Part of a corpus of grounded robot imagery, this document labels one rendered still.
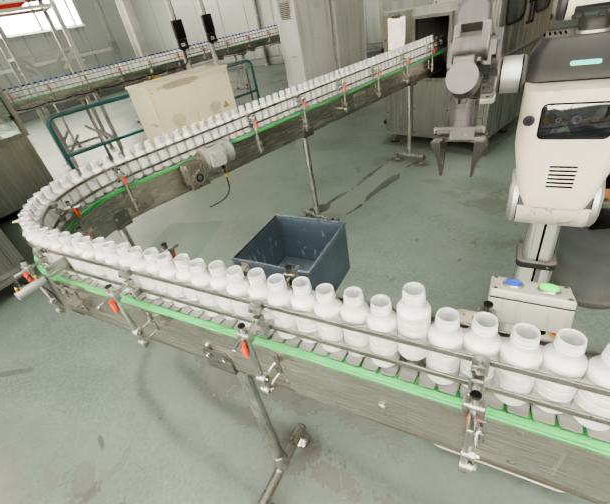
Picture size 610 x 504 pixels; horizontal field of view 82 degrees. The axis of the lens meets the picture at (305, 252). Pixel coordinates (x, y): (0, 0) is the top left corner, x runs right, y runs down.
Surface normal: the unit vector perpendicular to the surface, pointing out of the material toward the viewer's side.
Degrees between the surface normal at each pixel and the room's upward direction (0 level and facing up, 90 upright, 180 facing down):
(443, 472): 0
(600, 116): 90
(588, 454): 90
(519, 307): 70
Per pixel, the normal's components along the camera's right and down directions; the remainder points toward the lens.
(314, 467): -0.17, -0.80
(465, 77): -0.48, 0.21
